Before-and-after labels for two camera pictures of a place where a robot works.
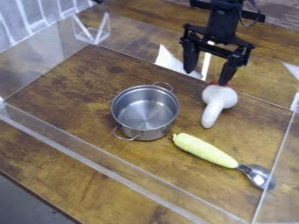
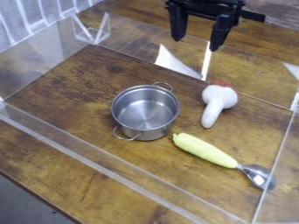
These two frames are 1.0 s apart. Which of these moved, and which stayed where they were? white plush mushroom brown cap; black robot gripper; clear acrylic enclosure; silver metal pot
Moved: black robot gripper
Stayed: clear acrylic enclosure; white plush mushroom brown cap; silver metal pot
